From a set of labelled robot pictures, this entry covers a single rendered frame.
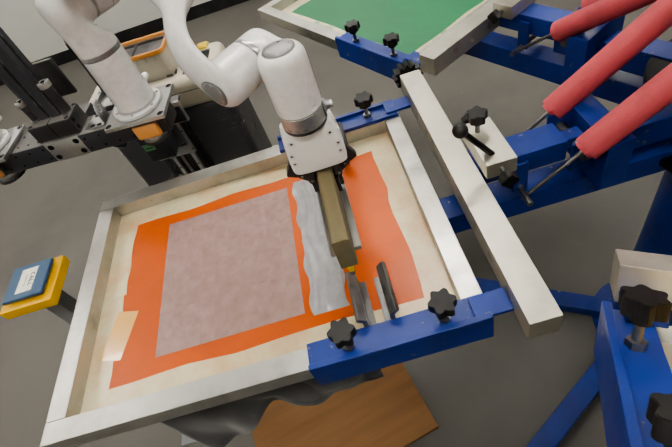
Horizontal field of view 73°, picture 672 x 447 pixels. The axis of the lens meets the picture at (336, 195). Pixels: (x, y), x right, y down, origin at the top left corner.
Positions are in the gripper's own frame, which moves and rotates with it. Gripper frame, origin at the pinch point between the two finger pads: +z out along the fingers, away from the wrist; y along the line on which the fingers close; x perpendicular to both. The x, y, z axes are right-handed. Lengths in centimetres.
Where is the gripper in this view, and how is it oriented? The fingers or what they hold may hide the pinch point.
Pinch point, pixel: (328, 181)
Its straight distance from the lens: 86.2
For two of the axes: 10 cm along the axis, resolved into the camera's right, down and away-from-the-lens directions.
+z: 2.4, 6.5, 7.2
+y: -9.5, 2.9, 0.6
